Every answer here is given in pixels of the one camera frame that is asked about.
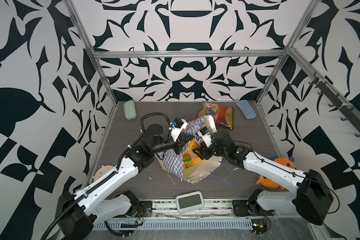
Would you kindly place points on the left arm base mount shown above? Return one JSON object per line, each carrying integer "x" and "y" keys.
{"x": 138, "y": 208}

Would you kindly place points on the gold fruit gummy bag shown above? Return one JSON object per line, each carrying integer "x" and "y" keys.
{"x": 223, "y": 116}

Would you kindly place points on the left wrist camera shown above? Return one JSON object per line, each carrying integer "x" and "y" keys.
{"x": 177, "y": 126}

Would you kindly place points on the white slotted cable duct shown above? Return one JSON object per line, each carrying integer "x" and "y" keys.
{"x": 181, "y": 224}

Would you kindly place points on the aluminium cage frame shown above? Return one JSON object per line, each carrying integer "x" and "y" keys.
{"x": 245, "y": 50}

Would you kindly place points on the yellow snack bag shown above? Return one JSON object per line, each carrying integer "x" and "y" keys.
{"x": 189, "y": 157}

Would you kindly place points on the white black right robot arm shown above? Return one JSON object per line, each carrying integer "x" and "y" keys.
{"x": 306, "y": 194}

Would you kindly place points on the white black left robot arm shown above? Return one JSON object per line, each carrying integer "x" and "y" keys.
{"x": 77, "y": 213}

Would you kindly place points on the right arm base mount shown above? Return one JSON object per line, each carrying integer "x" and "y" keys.
{"x": 249, "y": 207}

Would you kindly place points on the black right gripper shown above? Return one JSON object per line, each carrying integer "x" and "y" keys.
{"x": 203, "y": 149}

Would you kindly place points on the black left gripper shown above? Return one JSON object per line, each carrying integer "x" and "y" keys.
{"x": 178, "y": 143}

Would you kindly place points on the checkered paper bag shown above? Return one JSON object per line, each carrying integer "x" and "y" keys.
{"x": 173, "y": 163}

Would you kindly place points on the black wall hook rail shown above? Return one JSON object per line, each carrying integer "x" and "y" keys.
{"x": 338, "y": 101}

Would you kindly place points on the white digital timer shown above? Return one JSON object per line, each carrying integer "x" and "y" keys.
{"x": 189, "y": 202}

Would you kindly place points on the light blue case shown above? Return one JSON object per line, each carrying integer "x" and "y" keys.
{"x": 246, "y": 108}

